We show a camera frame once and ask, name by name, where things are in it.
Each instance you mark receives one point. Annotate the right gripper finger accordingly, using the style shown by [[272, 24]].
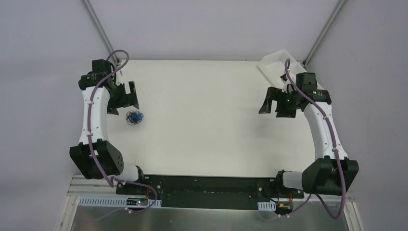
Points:
[[271, 95], [286, 113]]

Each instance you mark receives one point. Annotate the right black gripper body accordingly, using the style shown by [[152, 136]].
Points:
[[275, 102]]

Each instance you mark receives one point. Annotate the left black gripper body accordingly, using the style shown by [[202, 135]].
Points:
[[126, 96]]

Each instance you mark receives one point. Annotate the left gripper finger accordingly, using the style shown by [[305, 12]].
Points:
[[132, 98], [112, 111]]

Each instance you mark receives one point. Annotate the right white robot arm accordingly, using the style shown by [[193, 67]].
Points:
[[332, 172]]

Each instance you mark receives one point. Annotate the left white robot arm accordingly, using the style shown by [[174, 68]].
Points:
[[94, 156]]

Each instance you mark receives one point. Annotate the white compartment tray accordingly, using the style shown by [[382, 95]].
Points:
[[272, 67]]

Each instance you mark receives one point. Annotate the right corner aluminium post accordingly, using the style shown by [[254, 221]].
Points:
[[324, 32]]

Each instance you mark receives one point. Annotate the corner aluminium post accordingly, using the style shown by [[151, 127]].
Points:
[[97, 25], [324, 32]]

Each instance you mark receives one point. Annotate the aluminium frame rail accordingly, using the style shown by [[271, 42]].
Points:
[[79, 186]]

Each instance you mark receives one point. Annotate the left white cable duct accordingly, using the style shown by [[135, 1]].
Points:
[[130, 202]]

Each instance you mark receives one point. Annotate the white cable duct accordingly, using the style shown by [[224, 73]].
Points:
[[266, 206], [130, 202]]

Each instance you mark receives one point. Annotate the right white cable duct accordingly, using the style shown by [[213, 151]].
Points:
[[266, 206]]

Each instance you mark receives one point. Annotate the left corner aluminium post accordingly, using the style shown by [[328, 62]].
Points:
[[97, 25]]

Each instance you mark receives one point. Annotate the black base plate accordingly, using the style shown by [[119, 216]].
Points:
[[208, 192]]

